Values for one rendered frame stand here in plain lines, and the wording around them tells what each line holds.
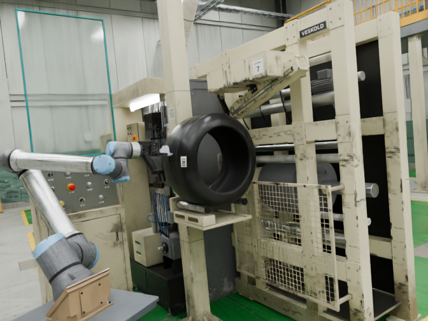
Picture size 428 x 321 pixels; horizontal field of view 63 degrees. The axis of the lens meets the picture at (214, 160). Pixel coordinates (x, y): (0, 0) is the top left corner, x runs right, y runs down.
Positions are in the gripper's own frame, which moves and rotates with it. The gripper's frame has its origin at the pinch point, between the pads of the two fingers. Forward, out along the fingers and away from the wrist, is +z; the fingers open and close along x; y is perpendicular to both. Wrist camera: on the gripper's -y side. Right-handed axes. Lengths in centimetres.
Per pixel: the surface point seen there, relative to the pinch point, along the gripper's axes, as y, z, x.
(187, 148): 3.4, 4.8, -10.9
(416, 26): 243, 556, 124
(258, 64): 52, 41, -30
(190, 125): 17.3, 9.3, -6.9
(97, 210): -37, -23, 63
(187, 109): 32.6, 26.6, 26.2
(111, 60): 326, 261, 891
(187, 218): -38.4, 15.4, 7.3
